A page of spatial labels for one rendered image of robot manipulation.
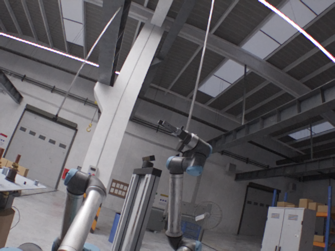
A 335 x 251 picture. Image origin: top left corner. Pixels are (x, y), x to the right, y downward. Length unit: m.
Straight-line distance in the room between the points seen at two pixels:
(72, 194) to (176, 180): 0.63
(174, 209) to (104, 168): 4.91
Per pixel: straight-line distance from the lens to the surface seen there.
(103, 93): 6.86
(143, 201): 1.11
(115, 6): 4.28
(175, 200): 1.26
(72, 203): 1.22
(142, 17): 9.77
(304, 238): 4.58
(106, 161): 6.08
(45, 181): 14.84
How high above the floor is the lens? 1.60
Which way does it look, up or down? 21 degrees up
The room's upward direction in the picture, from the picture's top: 16 degrees clockwise
